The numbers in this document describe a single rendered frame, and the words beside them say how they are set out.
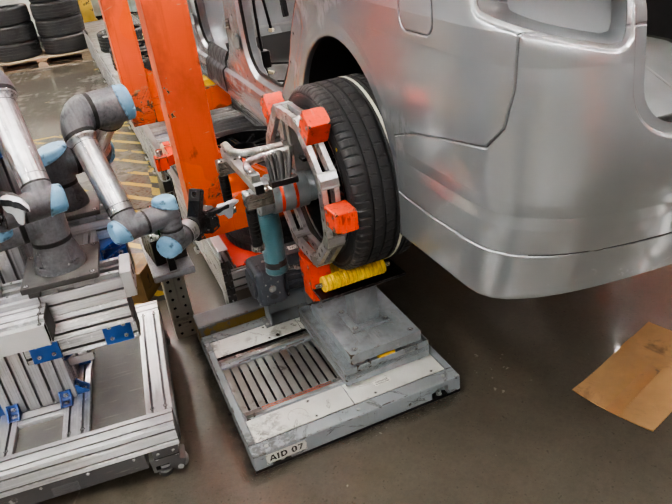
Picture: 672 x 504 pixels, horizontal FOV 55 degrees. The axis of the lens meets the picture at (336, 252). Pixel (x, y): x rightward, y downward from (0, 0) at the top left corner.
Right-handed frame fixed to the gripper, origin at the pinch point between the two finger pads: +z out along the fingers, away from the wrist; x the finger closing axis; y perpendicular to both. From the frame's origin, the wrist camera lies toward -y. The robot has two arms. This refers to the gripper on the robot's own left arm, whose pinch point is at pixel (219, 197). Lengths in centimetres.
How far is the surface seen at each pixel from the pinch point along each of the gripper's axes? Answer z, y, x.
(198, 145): 25.7, -9.4, -22.2
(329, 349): 5, 66, 32
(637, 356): 46, 81, 145
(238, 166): -7.2, -15.0, 14.5
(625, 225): -32, -14, 130
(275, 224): 7.4, 13.4, 16.2
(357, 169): -7, -16, 56
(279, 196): -3.8, -3.4, 25.9
